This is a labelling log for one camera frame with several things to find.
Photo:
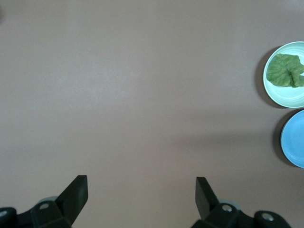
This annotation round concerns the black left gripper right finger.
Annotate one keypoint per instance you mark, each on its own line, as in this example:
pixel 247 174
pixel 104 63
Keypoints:
pixel 204 199

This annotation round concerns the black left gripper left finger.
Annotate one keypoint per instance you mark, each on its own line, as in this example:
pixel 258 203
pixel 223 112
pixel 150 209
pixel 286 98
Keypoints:
pixel 76 197

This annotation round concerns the green lettuce leaf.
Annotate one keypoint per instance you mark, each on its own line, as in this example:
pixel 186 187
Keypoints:
pixel 282 71

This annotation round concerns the blue plate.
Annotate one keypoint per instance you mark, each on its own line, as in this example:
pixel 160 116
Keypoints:
pixel 295 140

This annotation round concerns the mint green plate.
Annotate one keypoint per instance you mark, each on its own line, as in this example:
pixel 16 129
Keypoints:
pixel 285 97

